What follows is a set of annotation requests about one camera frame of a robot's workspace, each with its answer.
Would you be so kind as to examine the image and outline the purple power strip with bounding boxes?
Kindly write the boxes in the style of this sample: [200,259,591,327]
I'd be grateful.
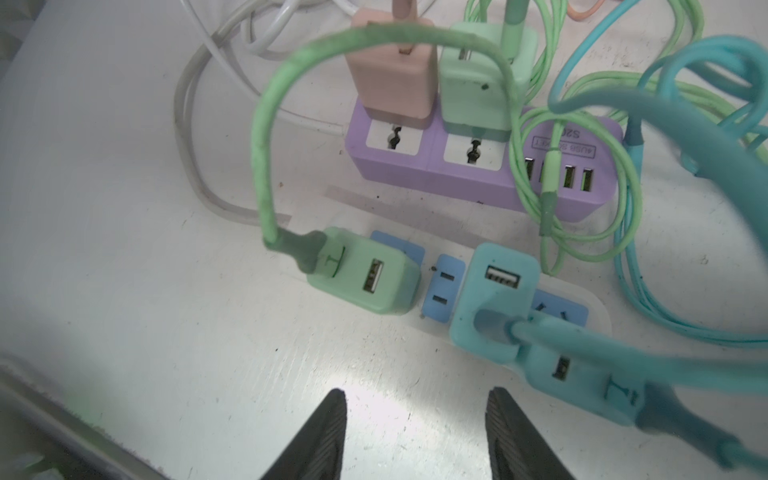
[345,103,618,222]

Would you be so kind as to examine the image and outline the teal multi-head cable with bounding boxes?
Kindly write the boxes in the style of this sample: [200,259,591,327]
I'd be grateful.
[473,0,768,397]
[548,35,768,475]

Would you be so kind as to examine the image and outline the pink charger plug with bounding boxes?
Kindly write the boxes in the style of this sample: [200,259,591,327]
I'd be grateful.
[345,44,438,130]

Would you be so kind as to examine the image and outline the teal charger plug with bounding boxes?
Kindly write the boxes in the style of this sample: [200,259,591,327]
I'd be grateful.
[505,313,738,470]
[449,242,541,365]

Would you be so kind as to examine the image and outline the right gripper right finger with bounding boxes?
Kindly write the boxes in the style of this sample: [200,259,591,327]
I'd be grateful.
[485,387,574,480]

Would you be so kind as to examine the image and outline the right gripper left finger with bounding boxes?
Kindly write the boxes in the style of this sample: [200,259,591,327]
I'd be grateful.
[261,388,347,480]

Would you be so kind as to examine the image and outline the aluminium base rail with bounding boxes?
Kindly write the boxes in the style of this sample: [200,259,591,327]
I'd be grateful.
[1,353,166,479]

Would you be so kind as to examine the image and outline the light green charger plug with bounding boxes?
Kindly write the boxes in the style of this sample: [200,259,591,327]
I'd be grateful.
[439,26,538,142]

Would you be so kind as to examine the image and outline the white coiled power cords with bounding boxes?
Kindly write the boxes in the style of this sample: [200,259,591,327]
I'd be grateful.
[172,0,361,228]

